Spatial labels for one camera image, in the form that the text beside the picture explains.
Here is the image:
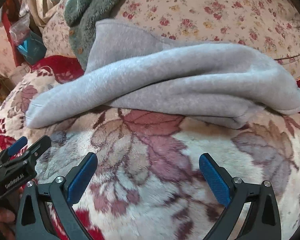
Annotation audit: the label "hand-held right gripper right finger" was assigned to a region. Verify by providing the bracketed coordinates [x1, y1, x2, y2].
[199, 152, 282, 240]

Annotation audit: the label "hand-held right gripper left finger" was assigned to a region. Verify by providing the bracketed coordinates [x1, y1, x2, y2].
[15, 152, 98, 240]

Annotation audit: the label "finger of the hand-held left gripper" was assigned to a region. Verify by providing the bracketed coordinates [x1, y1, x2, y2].
[27, 135, 52, 161]
[7, 137, 28, 156]

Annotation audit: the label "grey fleece pants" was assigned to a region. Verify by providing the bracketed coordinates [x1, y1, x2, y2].
[25, 19, 300, 130]

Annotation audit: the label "red leaf-print plush blanket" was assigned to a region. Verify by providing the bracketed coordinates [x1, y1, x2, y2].
[0, 55, 300, 240]

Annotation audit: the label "teal plastic bag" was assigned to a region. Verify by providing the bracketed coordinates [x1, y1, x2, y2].
[17, 34, 47, 64]

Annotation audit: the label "red bag with items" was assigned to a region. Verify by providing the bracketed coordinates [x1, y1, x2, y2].
[1, 0, 25, 67]

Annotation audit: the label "clear plastic bag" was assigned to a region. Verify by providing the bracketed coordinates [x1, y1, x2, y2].
[9, 15, 32, 44]

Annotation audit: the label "beige curtain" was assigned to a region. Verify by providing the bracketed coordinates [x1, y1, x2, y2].
[25, 0, 68, 25]

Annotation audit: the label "green fleece jacket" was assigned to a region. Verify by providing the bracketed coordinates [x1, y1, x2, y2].
[64, 0, 137, 70]

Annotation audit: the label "cream floral quilt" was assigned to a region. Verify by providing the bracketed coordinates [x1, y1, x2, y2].
[41, 0, 300, 85]

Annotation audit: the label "thin black cable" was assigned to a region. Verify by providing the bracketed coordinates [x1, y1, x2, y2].
[275, 52, 300, 62]

